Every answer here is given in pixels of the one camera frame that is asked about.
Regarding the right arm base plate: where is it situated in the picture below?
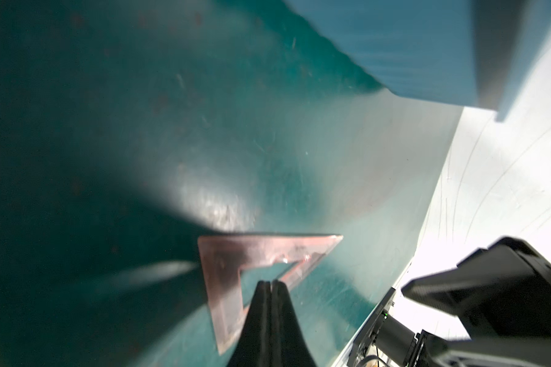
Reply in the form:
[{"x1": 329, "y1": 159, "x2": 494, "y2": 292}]
[{"x1": 346, "y1": 287, "x2": 396, "y2": 367}]

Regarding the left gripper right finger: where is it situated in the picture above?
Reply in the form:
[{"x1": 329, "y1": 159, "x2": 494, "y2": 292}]
[{"x1": 270, "y1": 281, "x2": 316, "y2": 367}]

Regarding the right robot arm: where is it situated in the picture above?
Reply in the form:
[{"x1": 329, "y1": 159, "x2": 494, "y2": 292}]
[{"x1": 373, "y1": 237, "x2": 551, "y2": 366}]

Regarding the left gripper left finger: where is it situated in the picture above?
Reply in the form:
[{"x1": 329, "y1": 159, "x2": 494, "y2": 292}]
[{"x1": 227, "y1": 281, "x2": 272, "y2": 367}]

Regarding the brown tall triangle ruler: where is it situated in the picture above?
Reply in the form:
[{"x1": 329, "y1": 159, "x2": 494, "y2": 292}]
[{"x1": 197, "y1": 234, "x2": 343, "y2": 355}]

